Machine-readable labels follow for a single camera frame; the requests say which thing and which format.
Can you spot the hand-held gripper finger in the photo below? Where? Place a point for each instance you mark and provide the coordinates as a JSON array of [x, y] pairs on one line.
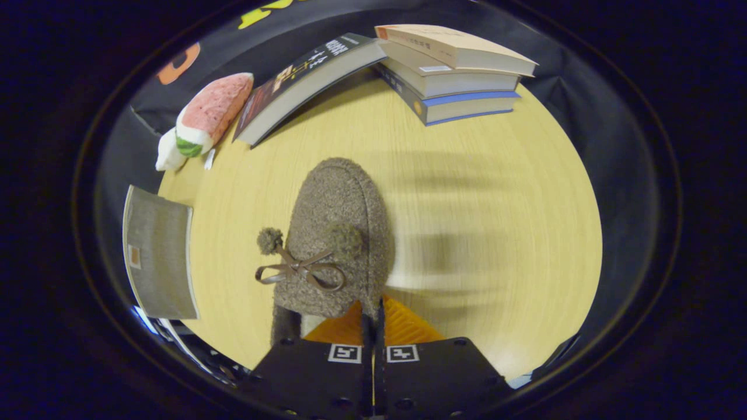
[[367, 373], [379, 373]]

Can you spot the brown fuzzy shoe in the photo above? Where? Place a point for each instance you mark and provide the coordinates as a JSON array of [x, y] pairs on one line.
[[338, 198]]

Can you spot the grey fabric storage box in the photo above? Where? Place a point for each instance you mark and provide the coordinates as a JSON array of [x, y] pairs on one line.
[[157, 251]]

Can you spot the computer monitor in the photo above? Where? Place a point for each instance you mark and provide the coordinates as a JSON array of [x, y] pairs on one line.
[[143, 318]]

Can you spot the blue cover book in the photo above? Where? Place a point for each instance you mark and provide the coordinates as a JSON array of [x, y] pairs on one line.
[[473, 108]]

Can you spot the watermelon slice plush toy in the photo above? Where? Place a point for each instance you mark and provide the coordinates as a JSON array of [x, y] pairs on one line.
[[213, 108]]

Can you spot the black paperback book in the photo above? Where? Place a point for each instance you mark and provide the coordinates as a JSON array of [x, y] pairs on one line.
[[303, 70]]

